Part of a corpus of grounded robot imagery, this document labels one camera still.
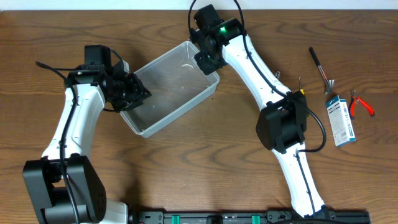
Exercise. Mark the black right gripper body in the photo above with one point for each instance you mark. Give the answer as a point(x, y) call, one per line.
point(208, 61)

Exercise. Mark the small black handled hammer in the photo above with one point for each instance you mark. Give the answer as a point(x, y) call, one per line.
point(329, 84)

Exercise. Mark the blue white cardboard box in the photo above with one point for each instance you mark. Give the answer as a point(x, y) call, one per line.
point(341, 125)

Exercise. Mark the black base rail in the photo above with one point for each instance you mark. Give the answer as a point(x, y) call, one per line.
point(268, 217)

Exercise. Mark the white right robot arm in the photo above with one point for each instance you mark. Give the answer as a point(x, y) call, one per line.
point(286, 126)

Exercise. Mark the red handled pliers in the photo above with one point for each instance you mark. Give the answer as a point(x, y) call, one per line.
point(356, 99)

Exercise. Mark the clear plastic container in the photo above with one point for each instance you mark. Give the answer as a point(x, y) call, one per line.
point(176, 84)

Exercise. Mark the yellow black screwdriver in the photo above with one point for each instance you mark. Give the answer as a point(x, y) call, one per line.
point(300, 86)

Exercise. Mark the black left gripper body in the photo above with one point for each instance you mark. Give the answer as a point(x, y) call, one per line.
point(124, 93)

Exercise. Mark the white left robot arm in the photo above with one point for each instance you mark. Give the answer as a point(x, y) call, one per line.
point(63, 185)

